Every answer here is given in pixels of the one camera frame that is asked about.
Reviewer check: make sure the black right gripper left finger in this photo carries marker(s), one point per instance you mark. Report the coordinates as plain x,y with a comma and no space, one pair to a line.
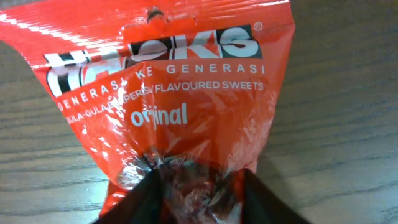
142,205

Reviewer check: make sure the red Hacks candy bag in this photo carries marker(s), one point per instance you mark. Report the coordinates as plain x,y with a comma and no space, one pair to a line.
184,88

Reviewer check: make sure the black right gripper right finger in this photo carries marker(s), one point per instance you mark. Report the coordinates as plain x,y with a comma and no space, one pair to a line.
262,206

